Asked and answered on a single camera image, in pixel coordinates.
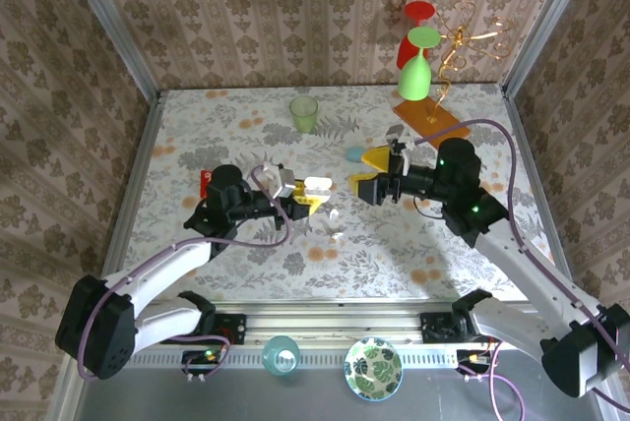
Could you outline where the white earbud charging case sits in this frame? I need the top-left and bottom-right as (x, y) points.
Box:
(303, 175), (334, 198)

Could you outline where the floral patterned tablecloth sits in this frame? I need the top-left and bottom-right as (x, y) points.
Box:
(120, 84), (557, 305)

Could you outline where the translucent green plastic cup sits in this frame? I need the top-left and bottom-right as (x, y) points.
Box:
(288, 94), (320, 136)

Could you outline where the green plastic wine glass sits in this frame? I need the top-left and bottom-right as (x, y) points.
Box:
(397, 26), (441, 102)

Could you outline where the red plastic wine glass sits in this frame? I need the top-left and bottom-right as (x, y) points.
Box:
(396, 0), (438, 71)

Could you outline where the small black control board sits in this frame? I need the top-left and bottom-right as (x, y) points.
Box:
(181, 349), (230, 376)
(455, 349), (494, 376)

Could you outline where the leaf patterned bowl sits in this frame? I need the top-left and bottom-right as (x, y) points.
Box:
(343, 335), (405, 400)

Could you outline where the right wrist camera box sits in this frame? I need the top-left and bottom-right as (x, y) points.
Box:
(386, 124), (414, 177)

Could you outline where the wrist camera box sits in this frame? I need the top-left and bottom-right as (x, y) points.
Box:
(258, 161), (299, 201)
(386, 124), (414, 177)

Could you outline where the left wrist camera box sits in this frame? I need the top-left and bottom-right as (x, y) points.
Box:
(258, 161), (299, 201)

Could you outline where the gold wire glass rack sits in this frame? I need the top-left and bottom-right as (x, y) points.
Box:
(392, 0), (513, 150)

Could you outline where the aluminium table side rail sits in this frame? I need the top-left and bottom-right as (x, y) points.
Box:
(500, 86), (573, 277)
(96, 90), (164, 297)

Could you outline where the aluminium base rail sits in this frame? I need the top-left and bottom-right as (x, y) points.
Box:
(211, 300), (460, 349)

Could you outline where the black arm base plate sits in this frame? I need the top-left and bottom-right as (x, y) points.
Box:
(211, 313), (248, 345)
(419, 312), (460, 344)

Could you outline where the perforated metal cable tray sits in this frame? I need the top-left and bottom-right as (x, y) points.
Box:
(131, 345), (465, 369)

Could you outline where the aluminium frame post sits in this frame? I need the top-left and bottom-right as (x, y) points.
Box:
(57, 0), (162, 100)
(502, 0), (600, 97)

